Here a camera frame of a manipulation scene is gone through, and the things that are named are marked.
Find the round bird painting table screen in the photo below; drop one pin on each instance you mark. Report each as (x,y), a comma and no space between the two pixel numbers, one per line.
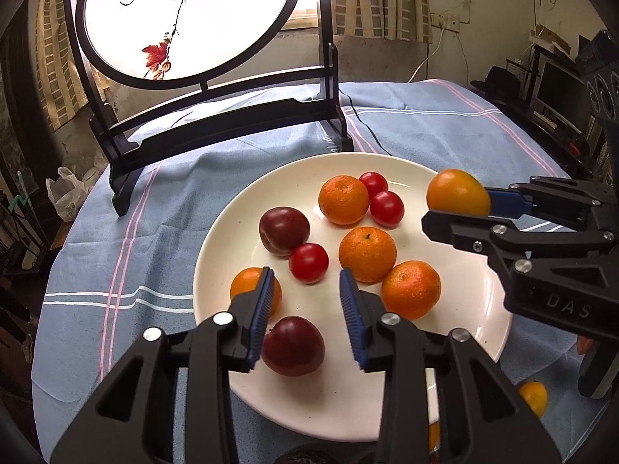
(203,19)

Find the person's right hand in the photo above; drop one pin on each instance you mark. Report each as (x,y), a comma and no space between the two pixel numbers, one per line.
(584,344)

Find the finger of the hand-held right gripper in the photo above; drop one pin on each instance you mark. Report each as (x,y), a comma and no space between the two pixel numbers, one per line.
(505,201)
(464,233)

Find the white round plate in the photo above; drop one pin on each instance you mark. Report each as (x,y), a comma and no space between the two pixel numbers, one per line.
(314,396)

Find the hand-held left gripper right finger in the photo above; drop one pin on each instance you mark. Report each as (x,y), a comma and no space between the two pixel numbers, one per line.
(350,319)

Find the striped checked curtain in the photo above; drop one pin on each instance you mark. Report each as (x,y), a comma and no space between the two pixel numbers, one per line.
(382,0)
(53,58)

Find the white plastic bag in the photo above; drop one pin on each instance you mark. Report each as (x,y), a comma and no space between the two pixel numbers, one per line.
(67,196)

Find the dark red plum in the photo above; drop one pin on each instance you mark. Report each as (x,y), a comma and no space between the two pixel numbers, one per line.
(284,229)
(292,345)

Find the black hat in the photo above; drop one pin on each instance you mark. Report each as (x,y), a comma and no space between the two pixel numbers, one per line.
(498,82)

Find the red cherry tomato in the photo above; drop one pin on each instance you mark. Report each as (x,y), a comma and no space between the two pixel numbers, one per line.
(308,263)
(373,182)
(387,209)

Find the blue striped tablecloth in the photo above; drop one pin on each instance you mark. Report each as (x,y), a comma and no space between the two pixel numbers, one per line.
(159,232)

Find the mandarin orange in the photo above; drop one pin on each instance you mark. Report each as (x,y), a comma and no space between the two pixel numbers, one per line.
(411,290)
(367,254)
(433,436)
(343,199)
(244,285)

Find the small yellow kumquat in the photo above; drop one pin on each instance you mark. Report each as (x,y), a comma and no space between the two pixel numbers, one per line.
(532,396)

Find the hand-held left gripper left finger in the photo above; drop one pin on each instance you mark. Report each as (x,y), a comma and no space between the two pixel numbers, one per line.
(261,319)

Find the smooth yellow-orange citrus fruit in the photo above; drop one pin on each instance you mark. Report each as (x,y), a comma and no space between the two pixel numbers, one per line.
(457,192)

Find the wall socket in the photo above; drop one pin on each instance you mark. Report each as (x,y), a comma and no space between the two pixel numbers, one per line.
(445,20)

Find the computer monitor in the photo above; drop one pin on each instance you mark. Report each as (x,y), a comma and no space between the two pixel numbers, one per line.
(561,89)

